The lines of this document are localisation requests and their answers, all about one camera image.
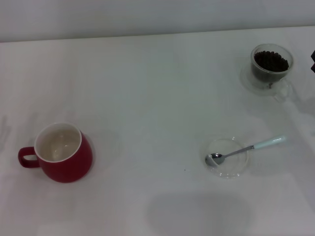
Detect red mug white inside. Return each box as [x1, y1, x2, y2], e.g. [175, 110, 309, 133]
[17, 122, 94, 183]

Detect glass saucer under cup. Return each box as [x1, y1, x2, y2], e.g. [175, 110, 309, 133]
[240, 65, 293, 97]

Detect coffee beans in glass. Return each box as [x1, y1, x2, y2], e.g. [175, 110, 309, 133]
[251, 50, 290, 82]

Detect metal spoon light blue handle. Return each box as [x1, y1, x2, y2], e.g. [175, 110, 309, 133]
[205, 134, 287, 167]

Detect clear glass cup with handle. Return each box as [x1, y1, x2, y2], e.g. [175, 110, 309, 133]
[250, 43, 295, 103]

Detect clear glass dish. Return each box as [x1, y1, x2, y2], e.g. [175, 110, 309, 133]
[201, 136, 250, 179]

